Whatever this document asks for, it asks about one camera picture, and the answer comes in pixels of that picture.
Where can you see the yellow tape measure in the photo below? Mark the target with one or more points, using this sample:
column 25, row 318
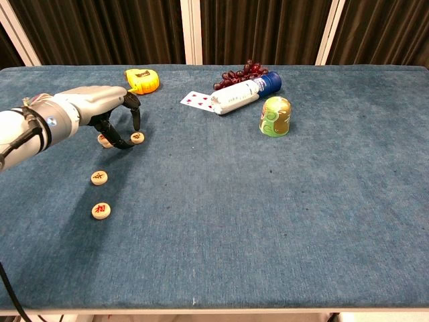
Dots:
column 145, row 80

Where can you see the green patterned cup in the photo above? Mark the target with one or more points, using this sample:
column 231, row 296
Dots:
column 276, row 117

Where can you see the dark red grape bunch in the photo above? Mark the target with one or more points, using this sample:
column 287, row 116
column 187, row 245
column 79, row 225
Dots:
column 236, row 75

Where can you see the dark pleated curtain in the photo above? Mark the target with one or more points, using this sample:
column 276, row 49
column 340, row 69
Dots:
column 385, row 30
column 264, row 30
column 6, row 47
column 110, row 30

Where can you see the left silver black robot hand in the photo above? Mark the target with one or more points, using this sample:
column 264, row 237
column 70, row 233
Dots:
column 94, row 100

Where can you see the blue table cloth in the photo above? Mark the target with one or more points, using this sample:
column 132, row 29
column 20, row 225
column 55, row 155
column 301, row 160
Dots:
column 234, row 218

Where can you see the white bottle with blue cap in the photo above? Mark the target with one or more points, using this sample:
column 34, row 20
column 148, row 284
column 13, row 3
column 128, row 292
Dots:
column 234, row 94

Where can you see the white frame post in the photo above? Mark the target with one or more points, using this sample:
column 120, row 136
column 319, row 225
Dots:
column 18, row 31
column 191, row 31
column 330, row 33

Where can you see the hearts playing card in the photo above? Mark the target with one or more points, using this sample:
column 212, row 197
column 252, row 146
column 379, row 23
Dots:
column 196, row 99

